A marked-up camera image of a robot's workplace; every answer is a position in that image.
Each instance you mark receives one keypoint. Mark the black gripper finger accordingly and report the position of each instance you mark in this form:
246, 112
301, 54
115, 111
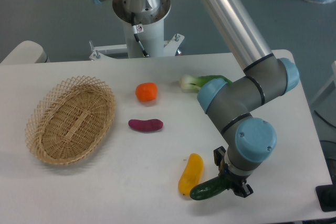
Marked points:
242, 190

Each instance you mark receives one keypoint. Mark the green cucumber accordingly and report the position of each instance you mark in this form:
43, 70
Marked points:
210, 188

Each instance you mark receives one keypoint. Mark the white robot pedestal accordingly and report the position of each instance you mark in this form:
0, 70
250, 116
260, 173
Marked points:
143, 29

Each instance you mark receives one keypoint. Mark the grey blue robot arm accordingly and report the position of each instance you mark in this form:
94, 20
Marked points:
250, 140

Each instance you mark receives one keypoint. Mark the green bok choy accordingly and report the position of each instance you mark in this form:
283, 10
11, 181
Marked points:
191, 83

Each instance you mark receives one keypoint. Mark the purple sweet potato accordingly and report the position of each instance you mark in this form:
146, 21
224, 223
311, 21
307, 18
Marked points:
150, 125

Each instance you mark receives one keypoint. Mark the white chair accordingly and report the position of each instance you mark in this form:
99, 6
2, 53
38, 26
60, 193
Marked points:
27, 52

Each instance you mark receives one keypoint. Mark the black device at edge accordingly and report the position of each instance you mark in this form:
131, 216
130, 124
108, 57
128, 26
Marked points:
326, 197

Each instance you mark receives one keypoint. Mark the yellow pepper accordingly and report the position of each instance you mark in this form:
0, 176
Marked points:
191, 175

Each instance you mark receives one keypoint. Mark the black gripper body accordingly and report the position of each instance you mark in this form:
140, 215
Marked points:
236, 177

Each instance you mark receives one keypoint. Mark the woven wicker basket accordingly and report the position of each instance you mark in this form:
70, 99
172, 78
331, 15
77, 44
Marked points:
71, 120

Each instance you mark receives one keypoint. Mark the orange tomato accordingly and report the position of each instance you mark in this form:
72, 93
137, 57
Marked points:
146, 92

